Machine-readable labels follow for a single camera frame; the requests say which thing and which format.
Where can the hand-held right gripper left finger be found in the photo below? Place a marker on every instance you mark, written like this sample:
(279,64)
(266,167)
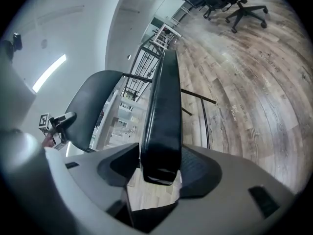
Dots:
(93,180)

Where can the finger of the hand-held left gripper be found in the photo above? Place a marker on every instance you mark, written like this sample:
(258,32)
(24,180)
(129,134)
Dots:
(64,118)

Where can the white desk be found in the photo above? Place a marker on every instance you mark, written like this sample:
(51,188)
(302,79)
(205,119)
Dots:
(115,121)

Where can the person's left forearm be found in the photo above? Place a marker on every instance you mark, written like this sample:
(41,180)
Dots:
(48,142)

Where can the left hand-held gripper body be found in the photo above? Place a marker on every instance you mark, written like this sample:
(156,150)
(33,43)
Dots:
(50,131)

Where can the white metal frame table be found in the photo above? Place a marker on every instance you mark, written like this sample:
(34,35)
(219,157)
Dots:
(165,34)

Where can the long ceiling light strip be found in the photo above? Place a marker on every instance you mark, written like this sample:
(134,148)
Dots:
(49,73)

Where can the black camera on stand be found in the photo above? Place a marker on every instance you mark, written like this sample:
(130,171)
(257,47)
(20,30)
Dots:
(15,43)

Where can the white shelf unit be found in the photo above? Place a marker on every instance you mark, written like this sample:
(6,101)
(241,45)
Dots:
(181,15)

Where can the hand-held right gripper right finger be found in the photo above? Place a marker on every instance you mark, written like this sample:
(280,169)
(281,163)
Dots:
(220,204)

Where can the black office chair star base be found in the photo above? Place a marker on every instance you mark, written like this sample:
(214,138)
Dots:
(240,11)

